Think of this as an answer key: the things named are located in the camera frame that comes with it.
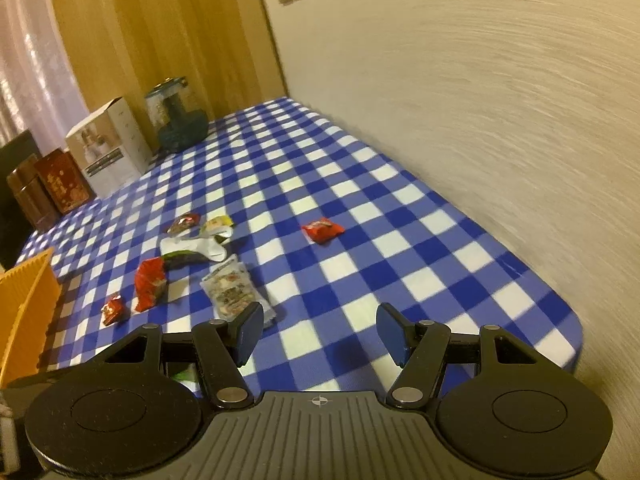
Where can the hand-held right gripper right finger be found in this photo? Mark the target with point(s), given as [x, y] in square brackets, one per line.
[392, 332]

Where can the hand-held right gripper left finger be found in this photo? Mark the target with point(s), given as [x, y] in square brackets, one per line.
[248, 332]

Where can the clear printed snack packet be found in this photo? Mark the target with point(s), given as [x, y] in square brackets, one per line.
[232, 287]

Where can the orange plastic tray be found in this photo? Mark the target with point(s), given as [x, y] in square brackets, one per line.
[25, 300]

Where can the white snack packet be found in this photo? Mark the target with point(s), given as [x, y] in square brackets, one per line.
[197, 245]

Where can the large red snack packet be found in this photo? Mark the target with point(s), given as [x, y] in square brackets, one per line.
[150, 282]

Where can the small red snack packet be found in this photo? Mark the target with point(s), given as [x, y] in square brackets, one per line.
[112, 308]

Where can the bright green snack packet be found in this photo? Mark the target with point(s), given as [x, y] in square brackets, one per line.
[181, 373]

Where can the dark green snack packet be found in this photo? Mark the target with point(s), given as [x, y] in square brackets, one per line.
[181, 258]

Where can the yellow green snack packet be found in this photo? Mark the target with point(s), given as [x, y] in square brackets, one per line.
[218, 222]

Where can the maroon snack packet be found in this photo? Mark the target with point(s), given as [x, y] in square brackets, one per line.
[183, 223]

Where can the blue white checkered tablecloth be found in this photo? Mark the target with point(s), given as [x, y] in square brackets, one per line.
[360, 200]

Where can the black glossy appliance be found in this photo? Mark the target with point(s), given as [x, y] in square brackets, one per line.
[12, 200]

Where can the brown metal tin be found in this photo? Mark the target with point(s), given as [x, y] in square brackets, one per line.
[30, 197]

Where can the red brown gift box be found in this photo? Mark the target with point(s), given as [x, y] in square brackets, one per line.
[62, 182]

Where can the dark green glass jar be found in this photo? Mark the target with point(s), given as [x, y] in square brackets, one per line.
[175, 115]

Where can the white product box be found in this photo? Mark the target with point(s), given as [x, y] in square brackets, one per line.
[110, 147]

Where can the sheer pink curtain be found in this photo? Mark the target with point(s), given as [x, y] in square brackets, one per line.
[30, 60]

